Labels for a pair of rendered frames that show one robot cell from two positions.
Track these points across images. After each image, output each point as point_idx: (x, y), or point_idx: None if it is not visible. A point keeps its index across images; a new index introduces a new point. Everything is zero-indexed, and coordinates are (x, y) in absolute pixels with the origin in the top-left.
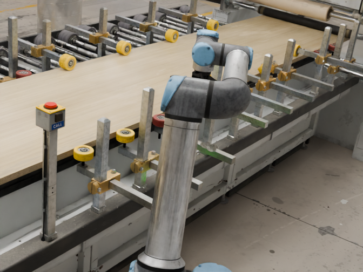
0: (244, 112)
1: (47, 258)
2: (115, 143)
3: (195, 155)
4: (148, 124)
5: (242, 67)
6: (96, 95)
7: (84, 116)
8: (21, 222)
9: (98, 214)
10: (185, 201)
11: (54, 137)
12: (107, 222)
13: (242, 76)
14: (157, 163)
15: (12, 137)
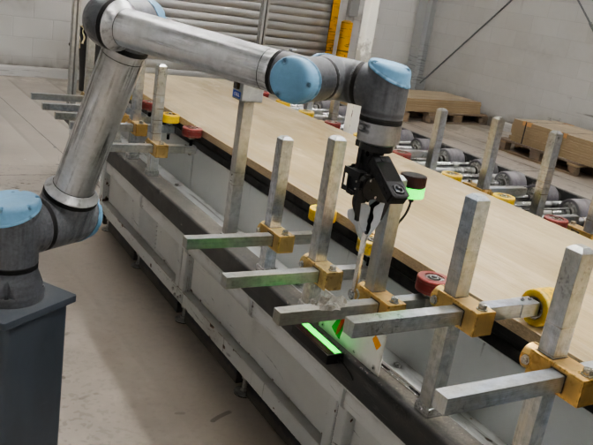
0: (409, 315)
1: (210, 252)
2: (390, 271)
3: (96, 83)
4: (321, 197)
5: (189, 29)
6: (536, 264)
7: (438, 236)
8: (287, 258)
9: (255, 269)
10: (74, 124)
11: (240, 111)
12: (252, 288)
13: (146, 18)
14: (304, 268)
15: None
